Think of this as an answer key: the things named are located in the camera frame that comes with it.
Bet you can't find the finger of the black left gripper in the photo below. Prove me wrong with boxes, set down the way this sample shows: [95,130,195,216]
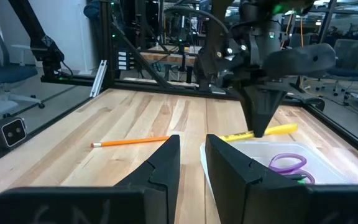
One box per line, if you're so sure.
[239,87,288,138]

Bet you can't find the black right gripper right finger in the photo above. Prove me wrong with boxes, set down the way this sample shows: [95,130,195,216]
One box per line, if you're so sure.
[204,134,358,224]

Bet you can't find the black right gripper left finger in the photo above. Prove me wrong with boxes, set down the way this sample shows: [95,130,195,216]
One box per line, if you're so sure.
[0,134,181,224]

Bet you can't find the yellow highlighter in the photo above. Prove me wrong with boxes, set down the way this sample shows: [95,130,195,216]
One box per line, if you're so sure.
[219,123,299,142]

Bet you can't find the purple handled scissors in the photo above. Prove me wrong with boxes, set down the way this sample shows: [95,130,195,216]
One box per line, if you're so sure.
[268,152,316,185]

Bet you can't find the orange pencil with eraser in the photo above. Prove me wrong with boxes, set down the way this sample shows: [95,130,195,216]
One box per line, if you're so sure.
[90,135,171,149]

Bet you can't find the grey mesh office chair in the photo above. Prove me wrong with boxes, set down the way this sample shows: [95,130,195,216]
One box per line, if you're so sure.
[324,39,358,97]

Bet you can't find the silver aluminium extrusion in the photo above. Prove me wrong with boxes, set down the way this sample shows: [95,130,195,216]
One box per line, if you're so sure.
[89,59,108,98]

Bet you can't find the blue office chair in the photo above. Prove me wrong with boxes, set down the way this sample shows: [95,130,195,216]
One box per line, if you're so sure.
[0,15,45,116]

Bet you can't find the black aluminium table frame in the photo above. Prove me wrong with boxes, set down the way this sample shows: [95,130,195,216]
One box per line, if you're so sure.
[40,0,358,163]

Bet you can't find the small grey table camera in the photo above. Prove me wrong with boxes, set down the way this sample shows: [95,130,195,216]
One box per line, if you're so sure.
[0,116,28,149]

